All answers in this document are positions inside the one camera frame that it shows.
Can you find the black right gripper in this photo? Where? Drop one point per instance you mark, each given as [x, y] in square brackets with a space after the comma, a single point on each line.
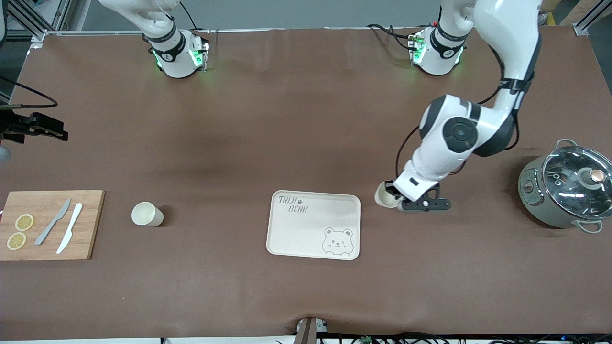
[13, 127]

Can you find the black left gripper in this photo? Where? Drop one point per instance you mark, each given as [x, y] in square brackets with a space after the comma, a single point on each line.
[390, 187]

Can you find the white plastic cup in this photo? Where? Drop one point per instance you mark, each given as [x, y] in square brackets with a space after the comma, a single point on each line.
[382, 197]
[146, 213]

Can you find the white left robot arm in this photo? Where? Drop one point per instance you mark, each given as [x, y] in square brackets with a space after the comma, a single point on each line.
[459, 134]

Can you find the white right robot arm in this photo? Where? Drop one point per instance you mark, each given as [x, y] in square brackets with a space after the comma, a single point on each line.
[172, 57]

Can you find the white bear print tray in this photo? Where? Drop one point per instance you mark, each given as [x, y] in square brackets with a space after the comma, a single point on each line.
[306, 229]

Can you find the grey plastic knife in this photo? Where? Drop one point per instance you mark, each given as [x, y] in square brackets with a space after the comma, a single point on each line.
[51, 224]

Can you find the lemon slice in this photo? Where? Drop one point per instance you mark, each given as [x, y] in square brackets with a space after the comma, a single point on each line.
[16, 241]
[24, 222]

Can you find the white plastic knife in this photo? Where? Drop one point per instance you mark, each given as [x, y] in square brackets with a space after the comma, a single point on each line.
[71, 227]

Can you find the wooden cutting board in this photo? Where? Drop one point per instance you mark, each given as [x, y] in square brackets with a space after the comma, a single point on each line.
[91, 224]

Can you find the grey-green cooking pot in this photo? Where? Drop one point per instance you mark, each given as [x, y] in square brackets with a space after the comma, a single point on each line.
[535, 200]

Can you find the glass pot lid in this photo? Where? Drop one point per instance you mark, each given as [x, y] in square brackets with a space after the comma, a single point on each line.
[569, 177]

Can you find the aluminium frame profile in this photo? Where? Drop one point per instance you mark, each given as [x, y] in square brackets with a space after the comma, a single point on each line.
[590, 21]
[33, 19]

